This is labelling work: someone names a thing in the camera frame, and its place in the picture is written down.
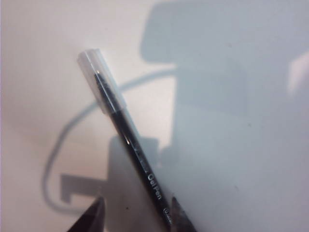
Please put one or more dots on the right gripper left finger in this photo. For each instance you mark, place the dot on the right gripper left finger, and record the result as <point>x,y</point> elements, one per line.
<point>91,220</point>

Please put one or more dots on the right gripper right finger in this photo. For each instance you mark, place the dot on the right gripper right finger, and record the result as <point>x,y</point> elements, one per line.
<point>181,220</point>

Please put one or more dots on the black gel pen clear cap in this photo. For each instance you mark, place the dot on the black gel pen clear cap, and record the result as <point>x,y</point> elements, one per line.
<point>135,145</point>

